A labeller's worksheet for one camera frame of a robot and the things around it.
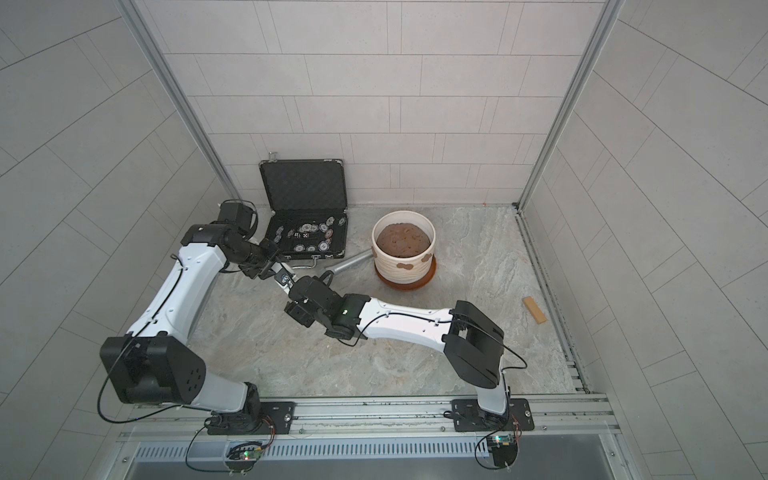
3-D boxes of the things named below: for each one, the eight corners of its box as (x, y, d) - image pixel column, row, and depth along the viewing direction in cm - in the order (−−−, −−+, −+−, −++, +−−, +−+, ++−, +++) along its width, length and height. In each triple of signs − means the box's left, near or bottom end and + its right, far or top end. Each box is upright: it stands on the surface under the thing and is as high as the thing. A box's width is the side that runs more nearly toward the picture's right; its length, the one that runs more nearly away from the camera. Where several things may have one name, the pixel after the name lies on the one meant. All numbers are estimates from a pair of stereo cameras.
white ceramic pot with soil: (373, 287, 95) (369, 261, 83) (376, 239, 108) (373, 210, 96) (432, 288, 95) (437, 261, 83) (428, 239, 108) (432, 210, 96)
